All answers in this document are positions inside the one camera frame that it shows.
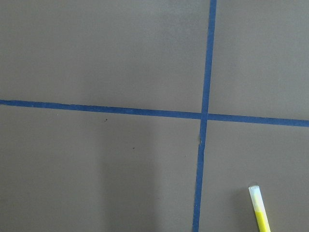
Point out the yellow highlighter pen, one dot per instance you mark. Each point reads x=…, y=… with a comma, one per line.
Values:
x=259, y=208

